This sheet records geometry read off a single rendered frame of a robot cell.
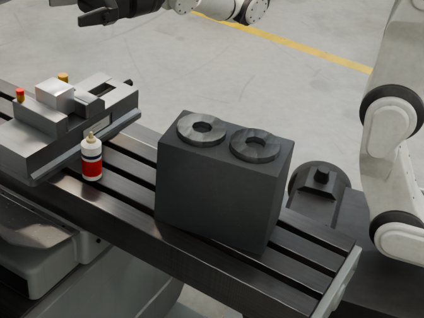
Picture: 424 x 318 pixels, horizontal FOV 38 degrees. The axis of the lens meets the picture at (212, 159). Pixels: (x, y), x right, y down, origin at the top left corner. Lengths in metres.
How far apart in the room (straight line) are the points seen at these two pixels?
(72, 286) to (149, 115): 1.87
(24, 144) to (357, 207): 1.01
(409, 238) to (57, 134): 0.88
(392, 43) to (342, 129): 1.91
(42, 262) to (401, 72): 0.85
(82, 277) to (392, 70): 0.81
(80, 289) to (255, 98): 2.16
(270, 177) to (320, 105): 2.41
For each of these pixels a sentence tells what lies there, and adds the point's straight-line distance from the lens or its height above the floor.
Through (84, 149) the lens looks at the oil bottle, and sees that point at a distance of 1.25.
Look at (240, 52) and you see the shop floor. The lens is 3.84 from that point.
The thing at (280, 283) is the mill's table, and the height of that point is 0.92.
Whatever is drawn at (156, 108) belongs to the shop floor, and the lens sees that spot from 3.23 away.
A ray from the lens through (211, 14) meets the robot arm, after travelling 1.50.
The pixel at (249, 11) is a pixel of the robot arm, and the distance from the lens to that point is 1.54.
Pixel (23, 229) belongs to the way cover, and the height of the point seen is 0.86.
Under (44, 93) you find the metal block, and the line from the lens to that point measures 1.32.
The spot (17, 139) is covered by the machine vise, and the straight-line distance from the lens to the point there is 1.31.
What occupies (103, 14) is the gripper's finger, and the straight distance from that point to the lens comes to 1.24.
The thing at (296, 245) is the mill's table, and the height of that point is 0.92.
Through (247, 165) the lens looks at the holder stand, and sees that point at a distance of 1.05.
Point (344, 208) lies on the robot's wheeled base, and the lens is 1.87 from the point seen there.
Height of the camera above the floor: 1.74
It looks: 37 degrees down
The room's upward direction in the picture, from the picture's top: 7 degrees clockwise
